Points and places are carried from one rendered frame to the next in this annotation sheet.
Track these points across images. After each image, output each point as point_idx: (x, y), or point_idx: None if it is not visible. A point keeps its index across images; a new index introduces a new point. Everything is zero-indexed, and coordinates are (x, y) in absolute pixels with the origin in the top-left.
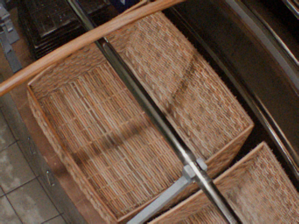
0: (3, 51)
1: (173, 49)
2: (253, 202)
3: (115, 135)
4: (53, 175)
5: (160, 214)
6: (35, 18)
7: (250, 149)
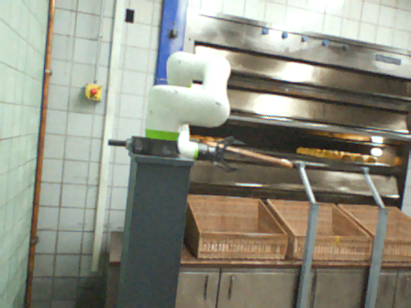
0: (226, 170)
1: (211, 206)
2: None
3: (227, 246)
4: (237, 275)
5: None
6: None
7: None
